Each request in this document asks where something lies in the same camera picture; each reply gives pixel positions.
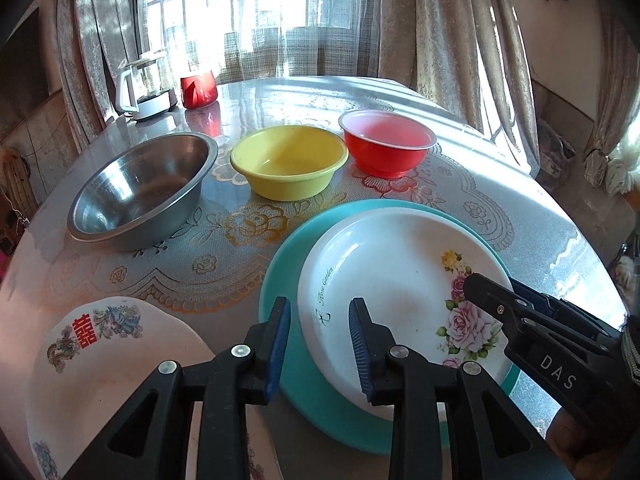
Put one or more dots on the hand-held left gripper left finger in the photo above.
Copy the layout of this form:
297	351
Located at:
280	350

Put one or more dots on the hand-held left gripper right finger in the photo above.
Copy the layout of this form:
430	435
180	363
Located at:
357	340

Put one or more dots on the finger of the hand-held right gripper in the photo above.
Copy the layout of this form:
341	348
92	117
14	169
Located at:
542	302
492	300

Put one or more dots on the white rose print plate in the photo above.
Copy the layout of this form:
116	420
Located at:
390	270

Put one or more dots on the red plastic bowl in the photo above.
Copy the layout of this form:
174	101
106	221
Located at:
385	155

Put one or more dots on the white plate red character print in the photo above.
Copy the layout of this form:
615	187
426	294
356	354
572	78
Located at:
100	385

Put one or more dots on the yellow plastic bowl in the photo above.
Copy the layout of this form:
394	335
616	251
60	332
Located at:
290	160

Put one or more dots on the stainless steel bowl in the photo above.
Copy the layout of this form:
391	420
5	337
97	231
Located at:
140	185

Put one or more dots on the teal plate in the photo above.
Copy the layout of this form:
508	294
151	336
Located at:
285	280

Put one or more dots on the lace floral table mat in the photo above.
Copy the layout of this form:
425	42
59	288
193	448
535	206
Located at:
240	260

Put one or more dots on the beige patterned curtain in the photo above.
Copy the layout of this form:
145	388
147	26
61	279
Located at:
450	35
90	35

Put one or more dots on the red cup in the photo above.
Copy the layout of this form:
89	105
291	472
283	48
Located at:
200	92

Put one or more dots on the glass kettle white base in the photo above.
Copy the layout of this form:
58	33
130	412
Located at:
150	105

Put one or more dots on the wooden chair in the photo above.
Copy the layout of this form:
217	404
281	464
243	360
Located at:
15	185

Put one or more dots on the sheer white curtain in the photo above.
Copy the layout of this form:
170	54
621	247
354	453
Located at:
260	10

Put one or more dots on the dark wall screen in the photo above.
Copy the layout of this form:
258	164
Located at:
22	65

